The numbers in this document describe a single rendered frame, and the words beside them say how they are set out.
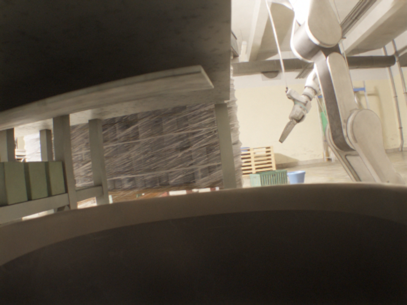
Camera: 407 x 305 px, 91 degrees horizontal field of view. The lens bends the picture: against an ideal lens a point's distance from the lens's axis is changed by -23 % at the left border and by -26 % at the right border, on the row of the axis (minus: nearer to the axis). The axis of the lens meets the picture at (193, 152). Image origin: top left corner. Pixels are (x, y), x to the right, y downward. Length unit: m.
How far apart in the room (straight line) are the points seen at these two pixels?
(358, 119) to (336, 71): 0.21
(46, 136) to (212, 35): 0.75
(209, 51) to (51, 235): 0.35
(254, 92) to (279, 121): 1.50
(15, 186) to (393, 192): 0.58
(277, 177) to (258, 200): 4.32
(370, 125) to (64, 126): 1.00
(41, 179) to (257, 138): 9.85
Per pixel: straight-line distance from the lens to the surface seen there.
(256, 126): 10.27
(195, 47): 0.40
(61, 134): 0.68
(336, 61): 1.07
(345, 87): 1.05
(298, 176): 4.18
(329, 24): 1.08
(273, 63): 10.10
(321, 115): 10.76
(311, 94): 1.27
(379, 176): 1.05
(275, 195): 0.36
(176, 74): 0.18
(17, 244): 0.29
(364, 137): 0.99
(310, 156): 10.69
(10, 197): 0.53
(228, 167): 0.81
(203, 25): 0.34
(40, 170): 0.60
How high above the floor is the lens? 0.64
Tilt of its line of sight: 2 degrees up
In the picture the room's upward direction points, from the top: 6 degrees counter-clockwise
